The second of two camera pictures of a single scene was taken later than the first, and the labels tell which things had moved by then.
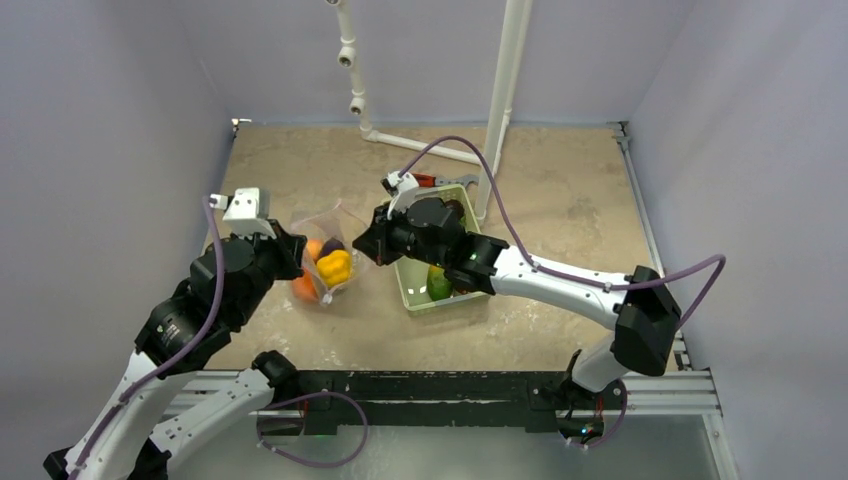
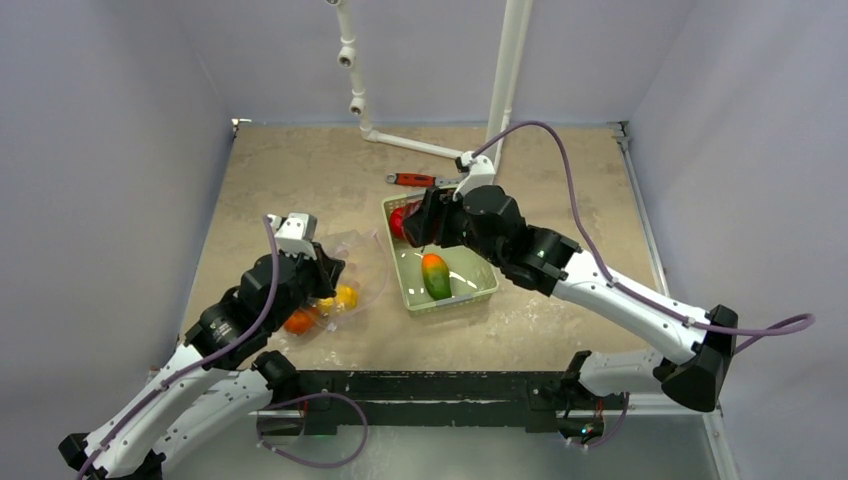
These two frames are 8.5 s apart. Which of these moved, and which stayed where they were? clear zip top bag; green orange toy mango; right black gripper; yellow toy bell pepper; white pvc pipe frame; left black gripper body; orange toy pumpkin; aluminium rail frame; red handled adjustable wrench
Moved: yellow toy bell pepper; clear zip top bag; orange toy pumpkin; right black gripper; left black gripper body
Stayed: white pvc pipe frame; green orange toy mango; aluminium rail frame; red handled adjustable wrench
